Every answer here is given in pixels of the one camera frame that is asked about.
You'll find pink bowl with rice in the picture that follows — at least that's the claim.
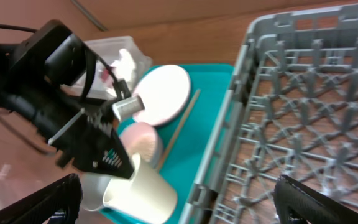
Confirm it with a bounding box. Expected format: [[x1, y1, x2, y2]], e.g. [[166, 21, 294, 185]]
[[119, 122, 164, 168]]

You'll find white napkin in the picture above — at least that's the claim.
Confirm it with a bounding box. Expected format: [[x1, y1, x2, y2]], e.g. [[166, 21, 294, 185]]
[[110, 49, 137, 91]]

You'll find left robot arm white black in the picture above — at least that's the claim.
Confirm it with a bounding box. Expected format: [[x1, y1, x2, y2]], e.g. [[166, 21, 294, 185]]
[[0, 20, 134, 179]]

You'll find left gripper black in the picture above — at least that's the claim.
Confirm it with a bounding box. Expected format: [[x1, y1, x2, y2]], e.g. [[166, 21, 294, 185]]
[[0, 20, 134, 179]]

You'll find red stained plastic wrapper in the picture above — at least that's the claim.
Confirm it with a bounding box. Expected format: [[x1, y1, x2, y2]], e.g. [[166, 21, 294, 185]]
[[100, 69, 113, 85]]

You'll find large white plate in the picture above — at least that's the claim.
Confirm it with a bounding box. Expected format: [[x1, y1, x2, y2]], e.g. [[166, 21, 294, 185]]
[[133, 65, 191, 126]]

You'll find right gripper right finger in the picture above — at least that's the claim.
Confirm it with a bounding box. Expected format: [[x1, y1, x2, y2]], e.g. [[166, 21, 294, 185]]
[[273, 175, 358, 224]]

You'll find grey shallow bowl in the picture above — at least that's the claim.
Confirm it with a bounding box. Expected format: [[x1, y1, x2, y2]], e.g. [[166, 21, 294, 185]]
[[80, 173, 111, 212]]

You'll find white paper cup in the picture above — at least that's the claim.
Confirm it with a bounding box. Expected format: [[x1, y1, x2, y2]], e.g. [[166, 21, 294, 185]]
[[103, 153, 178, 223]]

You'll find right wooden chopstick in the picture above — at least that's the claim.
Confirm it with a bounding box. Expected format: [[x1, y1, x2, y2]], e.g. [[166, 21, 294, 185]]
[[155, 89, 201, 172]]

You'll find grey dishwasher rack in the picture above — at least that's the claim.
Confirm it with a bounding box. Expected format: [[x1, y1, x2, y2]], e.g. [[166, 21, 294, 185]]
[[179, 3, 358, 223]]

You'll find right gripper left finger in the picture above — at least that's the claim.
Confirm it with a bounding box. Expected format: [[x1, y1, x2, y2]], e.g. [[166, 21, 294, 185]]
[[0, 173, 83, 224]]

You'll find clear plastic waste bin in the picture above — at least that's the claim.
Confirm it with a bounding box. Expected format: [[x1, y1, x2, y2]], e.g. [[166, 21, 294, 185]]
[[62, 35, 154, 101]]

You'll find teal serving tray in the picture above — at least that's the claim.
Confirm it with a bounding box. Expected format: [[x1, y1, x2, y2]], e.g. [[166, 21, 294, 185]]
[[99, 63, 236, 224]]

